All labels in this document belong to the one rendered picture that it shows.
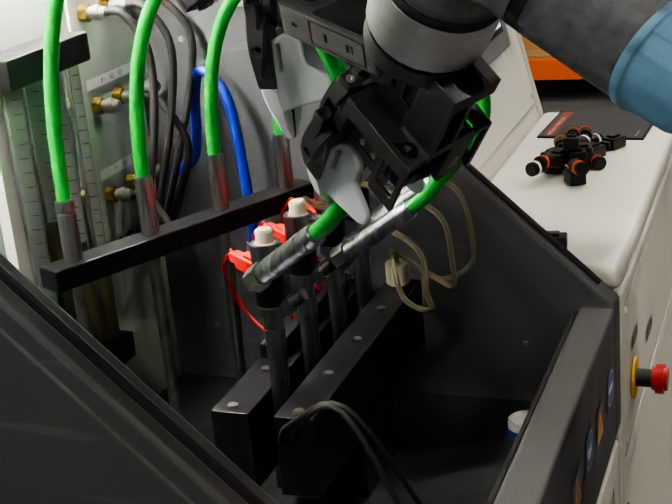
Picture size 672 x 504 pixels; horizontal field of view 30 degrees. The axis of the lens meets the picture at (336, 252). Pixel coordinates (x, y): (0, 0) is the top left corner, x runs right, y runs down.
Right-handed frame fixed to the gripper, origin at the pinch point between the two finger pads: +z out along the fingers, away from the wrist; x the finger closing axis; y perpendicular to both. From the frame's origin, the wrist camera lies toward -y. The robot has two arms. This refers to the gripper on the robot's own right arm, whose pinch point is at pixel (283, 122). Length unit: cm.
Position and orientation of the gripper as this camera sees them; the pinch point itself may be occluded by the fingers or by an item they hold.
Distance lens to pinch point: 106.7
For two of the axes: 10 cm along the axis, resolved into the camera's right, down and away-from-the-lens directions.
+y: 9.4, 0.4, -3.5
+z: 0.8, 9.4, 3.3
